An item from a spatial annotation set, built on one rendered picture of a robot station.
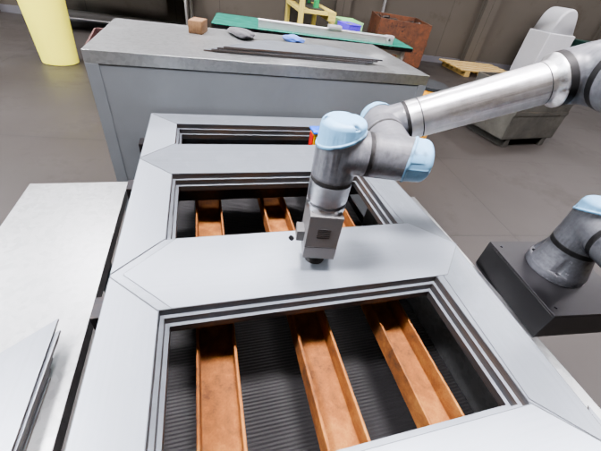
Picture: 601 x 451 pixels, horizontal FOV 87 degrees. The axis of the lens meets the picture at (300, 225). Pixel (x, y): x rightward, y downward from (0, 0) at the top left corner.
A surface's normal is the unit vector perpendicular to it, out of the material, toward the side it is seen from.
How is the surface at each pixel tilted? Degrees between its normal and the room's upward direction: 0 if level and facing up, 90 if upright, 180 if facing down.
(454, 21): 90
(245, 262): 0
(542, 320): 90
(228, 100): 90
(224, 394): 0
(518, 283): 90
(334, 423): 0
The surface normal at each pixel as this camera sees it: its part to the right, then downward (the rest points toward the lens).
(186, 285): 0.13, -0.76
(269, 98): 0.25, 0.64
